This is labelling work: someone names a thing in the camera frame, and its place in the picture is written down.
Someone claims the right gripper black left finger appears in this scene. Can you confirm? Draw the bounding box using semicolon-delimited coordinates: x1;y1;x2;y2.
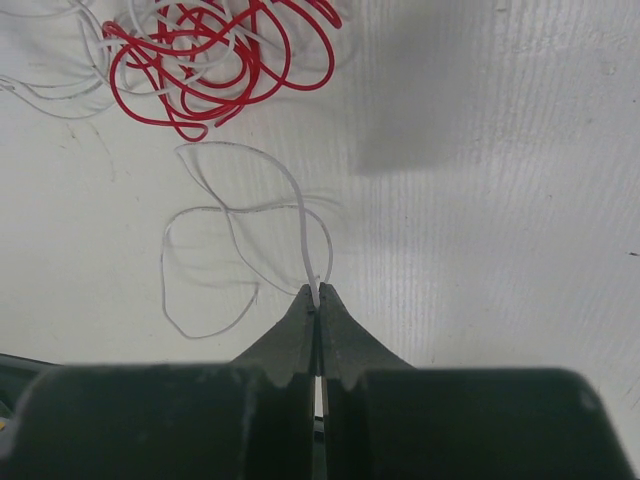
9;287;314;479

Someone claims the white wire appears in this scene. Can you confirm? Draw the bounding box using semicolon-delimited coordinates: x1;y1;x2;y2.
0;0;361;121
159;141;335;341

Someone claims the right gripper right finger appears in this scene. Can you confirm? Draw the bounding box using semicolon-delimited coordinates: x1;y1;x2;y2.
318;284;630;479

